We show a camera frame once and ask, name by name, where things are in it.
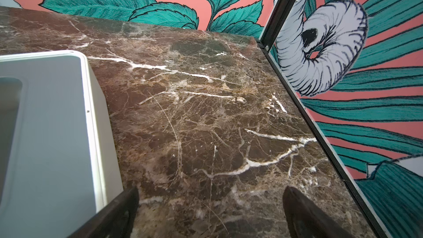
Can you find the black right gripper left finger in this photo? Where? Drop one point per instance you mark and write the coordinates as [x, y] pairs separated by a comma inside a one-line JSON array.
[[116, 220]]

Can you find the black right corner post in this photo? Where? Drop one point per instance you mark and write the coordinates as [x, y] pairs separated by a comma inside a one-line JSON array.
[[270, 32]]

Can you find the white box grey lid right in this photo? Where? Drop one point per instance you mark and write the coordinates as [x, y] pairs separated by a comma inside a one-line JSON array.
[[59, 165]]

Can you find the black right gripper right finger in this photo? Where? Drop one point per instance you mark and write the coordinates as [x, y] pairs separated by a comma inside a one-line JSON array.
[[306, 220]]

